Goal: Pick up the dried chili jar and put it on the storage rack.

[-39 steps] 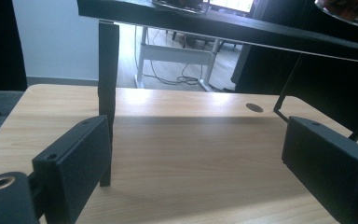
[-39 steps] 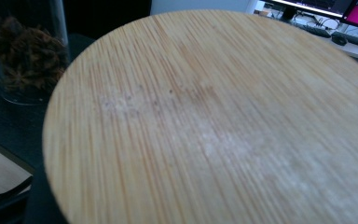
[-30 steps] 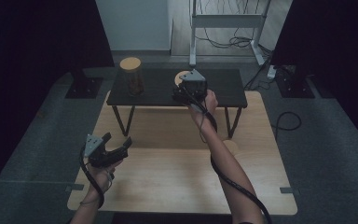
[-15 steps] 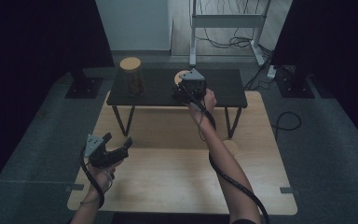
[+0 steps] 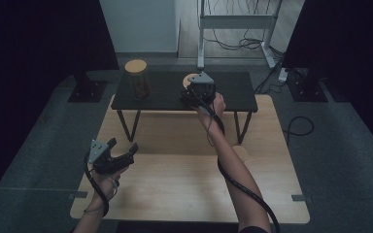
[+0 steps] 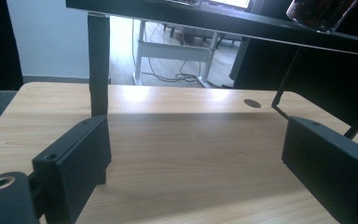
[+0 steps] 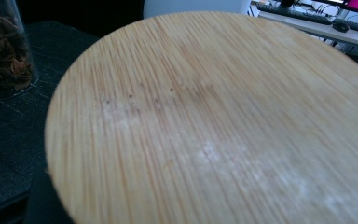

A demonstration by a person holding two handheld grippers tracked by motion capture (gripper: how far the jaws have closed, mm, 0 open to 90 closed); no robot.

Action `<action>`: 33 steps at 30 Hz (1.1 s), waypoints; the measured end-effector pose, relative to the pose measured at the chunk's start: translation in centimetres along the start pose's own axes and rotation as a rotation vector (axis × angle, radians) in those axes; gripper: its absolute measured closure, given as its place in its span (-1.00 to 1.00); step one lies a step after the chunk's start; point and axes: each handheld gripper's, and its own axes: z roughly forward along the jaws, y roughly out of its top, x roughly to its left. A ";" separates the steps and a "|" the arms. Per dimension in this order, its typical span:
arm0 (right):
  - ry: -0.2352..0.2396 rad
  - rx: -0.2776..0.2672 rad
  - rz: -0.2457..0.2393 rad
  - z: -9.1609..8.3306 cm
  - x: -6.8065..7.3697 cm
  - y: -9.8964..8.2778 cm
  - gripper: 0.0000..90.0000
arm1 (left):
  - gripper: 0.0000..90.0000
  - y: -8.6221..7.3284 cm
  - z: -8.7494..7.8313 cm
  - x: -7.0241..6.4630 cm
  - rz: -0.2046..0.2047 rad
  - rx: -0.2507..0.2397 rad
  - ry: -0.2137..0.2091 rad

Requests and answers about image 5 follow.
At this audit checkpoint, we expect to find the left hand-held gripper cable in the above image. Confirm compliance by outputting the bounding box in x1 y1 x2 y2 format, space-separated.
83 151 111 218

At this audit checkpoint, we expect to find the person's left hand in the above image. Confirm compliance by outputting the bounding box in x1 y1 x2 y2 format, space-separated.
90 167 129 204

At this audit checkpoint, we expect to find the black shelf with metal legs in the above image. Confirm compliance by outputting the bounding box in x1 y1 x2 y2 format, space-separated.
110 71 259 145

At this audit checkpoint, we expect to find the right hand-held gripper cable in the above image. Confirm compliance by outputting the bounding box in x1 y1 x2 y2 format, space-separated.
190 90 282 233

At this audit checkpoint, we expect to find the white desk frame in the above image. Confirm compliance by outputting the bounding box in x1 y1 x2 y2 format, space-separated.
196 0 285 71

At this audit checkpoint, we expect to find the person's right hand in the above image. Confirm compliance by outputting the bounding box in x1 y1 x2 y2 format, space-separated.
193 92 227 131

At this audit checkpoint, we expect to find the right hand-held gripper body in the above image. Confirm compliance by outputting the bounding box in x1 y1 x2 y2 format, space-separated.
179 71 218 110

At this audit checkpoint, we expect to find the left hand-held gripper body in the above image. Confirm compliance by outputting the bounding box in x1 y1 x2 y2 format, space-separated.
87 139 135 176

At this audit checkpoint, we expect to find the black looped floor cable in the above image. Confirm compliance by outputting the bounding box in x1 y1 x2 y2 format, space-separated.
282 116 316 145

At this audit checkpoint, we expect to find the tangle of black cables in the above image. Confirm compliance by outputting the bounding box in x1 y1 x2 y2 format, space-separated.
203 0 273 51

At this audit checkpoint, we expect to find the hand-held gripper cable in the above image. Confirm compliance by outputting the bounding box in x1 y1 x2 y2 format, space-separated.
83 151 111 218
190 90 282 233

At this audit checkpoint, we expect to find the black stand base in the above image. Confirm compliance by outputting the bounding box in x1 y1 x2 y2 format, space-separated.
67 69 109 104
286 67 329 104

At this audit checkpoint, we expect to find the white power strip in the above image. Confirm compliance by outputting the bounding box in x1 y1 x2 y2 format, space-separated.
277 67 289 83

